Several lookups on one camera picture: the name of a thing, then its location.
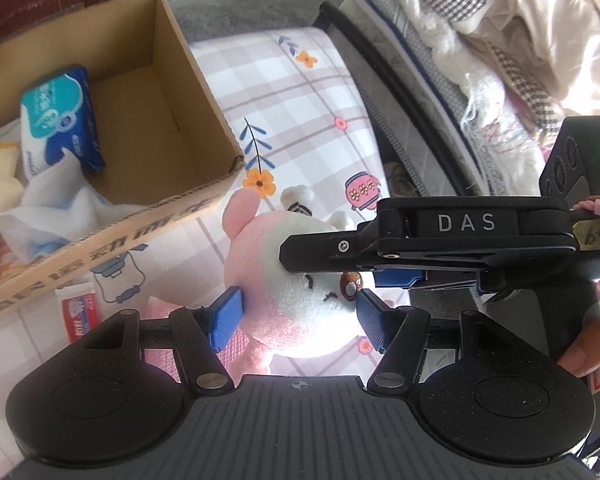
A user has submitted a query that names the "person's right hand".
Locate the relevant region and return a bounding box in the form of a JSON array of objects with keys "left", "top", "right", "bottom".
[{"left": 555, "top": 316, "right": 600, "bottom": 378}]

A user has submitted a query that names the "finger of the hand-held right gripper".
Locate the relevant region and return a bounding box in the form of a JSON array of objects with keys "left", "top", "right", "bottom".
[
  {"left": 279, "top": 230, "right": 578, "bottom": 275},
  {"left": 374, "top": 269, "right": 481, "bottom": 293}
]

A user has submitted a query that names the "brown cardboard box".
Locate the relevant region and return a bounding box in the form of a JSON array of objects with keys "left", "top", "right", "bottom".
[{"left": 0, "top": 0, "right": 246, "bottom": 321}]

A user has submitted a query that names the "red and white toothpaste tube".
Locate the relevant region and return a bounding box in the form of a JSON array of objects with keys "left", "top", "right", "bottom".
[{"left": 55, "top": 282, "right": 104, "bottom": 344}]

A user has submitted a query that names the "blue wet wipes pack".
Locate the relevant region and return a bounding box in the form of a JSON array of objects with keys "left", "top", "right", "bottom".
[{"left": 20, "top": 64, "right": 107, "bottom": 182}]

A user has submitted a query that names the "beige jacket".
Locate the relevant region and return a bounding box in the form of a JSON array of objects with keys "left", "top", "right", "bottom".
[{"left": 455, "top": 0, "right": 600, "bottom": 116}]

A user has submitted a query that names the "cream knit glove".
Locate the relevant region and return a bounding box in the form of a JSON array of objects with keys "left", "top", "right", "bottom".
[{"left": 0, "top": 130, "right": 25, "bottom": 241}]

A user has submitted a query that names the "pink plush toy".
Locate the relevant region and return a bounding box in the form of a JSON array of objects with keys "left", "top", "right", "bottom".
[{"left": 222, "top": 187, "right": 396, "bottom": 361}]

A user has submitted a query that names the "black metal bed frame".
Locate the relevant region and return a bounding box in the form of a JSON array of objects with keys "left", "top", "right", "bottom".
[{"left": 319, "top": 1, "right": 477, "bottom": 197}]

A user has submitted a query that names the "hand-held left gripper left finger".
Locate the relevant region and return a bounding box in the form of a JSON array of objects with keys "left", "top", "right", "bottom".
[{"left": 65, "top": 286, "right": 243, "bottom": 395}]

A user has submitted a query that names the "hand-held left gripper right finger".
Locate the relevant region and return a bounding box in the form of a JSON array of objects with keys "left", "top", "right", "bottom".
[{"left": 356, "top": 290, "right": 541, "bottom": 395}]

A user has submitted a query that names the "white fringed blanket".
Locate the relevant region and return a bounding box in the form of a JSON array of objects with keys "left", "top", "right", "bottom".
[{"left": 375, "top": 0, "right": 511, "bottom": 126}]

